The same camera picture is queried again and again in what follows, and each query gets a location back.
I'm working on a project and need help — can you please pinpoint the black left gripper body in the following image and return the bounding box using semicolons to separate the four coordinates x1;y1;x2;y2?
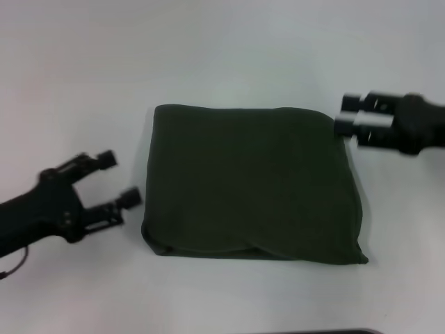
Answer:
0;166;86;259

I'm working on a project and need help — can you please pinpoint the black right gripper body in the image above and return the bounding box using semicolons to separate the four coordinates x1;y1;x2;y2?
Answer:
389;91;445;156

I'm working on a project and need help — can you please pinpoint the dark green printed T-shirt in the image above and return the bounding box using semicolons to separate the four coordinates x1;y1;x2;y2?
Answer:
140;103;370;267

